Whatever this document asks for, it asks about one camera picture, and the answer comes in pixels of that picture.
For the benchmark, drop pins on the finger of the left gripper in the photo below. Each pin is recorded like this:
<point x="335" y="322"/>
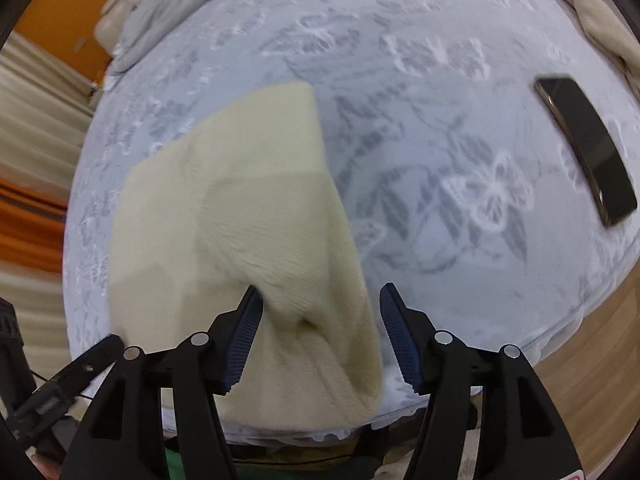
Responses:
<point x="77" y="376"/>

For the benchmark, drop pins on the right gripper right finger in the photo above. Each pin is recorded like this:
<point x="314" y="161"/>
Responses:
<point x="522" y="435"/>

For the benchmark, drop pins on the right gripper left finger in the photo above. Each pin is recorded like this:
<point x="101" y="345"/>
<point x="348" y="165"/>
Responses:
<point x="121" y="435"/>

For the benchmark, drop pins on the cream knitted sweater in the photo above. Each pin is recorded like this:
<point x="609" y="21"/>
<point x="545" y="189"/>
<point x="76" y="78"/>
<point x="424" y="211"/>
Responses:
<point x="245" y="200"/>

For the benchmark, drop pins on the cream and orange curtain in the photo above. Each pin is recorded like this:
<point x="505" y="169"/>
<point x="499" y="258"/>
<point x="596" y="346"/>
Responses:
<point x="45" y="115"/>

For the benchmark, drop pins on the black smartphone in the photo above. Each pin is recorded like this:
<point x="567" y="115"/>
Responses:
<point x="592" y="145"/>

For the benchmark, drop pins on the butterfly patterned bed sheet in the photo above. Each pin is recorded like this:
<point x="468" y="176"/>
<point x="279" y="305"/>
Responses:
<point x="459" y="185"/>

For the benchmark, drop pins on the grey rumpled duvet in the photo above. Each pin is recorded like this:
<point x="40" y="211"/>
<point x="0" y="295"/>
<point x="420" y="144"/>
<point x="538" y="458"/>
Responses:
<point x="175" y="5"/>

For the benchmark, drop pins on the beige garment on bed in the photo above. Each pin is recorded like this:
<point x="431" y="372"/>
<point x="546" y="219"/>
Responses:
<point x="607" y="32"/>

